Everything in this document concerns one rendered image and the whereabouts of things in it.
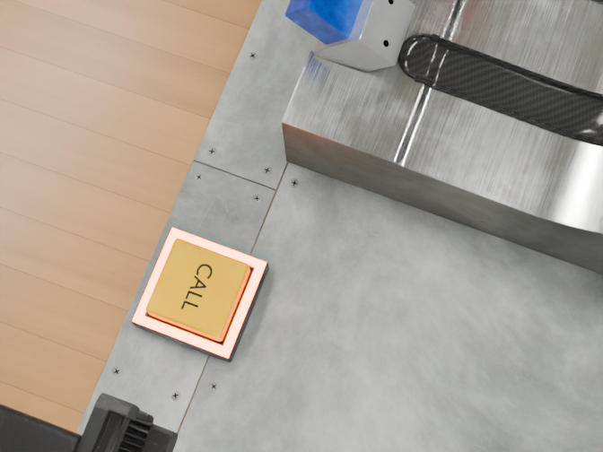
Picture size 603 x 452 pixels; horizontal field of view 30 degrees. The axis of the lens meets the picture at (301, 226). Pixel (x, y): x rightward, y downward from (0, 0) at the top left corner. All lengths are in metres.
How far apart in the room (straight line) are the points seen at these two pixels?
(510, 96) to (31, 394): 0.42
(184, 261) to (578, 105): 0.31
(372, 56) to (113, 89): 0.24
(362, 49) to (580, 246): 0.21
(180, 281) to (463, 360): 0.22
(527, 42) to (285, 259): 0.24
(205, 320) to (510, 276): 0.24
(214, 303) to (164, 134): 0.16
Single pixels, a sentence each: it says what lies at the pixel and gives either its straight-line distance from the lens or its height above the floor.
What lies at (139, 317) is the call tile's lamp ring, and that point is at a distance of 0.85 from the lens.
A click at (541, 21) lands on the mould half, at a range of 0.86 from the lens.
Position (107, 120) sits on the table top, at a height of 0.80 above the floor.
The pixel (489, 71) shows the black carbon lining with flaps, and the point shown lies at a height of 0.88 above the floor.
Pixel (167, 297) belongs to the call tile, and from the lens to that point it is 0.84.
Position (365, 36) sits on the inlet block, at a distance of 0.79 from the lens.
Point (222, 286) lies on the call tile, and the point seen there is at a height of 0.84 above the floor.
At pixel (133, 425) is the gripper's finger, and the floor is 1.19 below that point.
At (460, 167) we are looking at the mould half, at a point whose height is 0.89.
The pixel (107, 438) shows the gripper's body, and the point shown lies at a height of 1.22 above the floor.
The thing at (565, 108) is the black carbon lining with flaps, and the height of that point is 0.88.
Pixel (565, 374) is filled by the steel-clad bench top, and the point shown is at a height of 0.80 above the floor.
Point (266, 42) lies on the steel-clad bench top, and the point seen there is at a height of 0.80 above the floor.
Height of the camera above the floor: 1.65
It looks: 75 degrees down
